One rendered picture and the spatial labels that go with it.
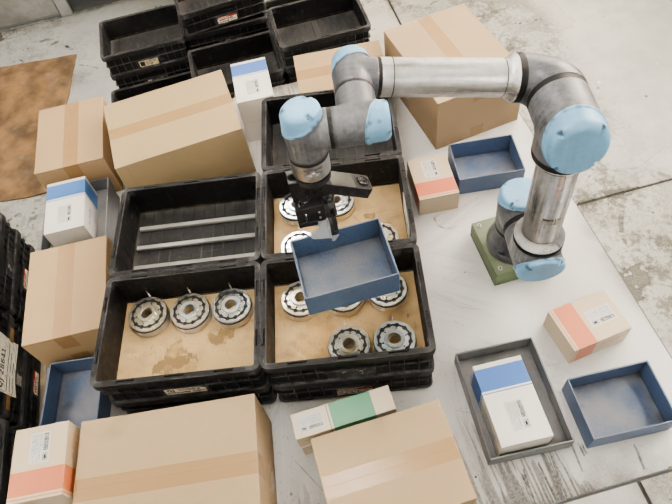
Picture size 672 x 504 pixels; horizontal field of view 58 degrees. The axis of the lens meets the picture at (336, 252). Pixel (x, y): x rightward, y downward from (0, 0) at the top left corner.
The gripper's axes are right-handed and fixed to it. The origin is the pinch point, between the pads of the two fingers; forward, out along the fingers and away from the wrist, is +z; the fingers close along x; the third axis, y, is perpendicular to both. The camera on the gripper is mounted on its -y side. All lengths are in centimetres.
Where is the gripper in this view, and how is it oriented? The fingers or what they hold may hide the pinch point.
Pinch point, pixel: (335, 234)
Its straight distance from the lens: 132.3
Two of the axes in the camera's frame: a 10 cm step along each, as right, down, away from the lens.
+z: 1.2, 6.1, 7.8
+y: -9.7, 2.4, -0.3
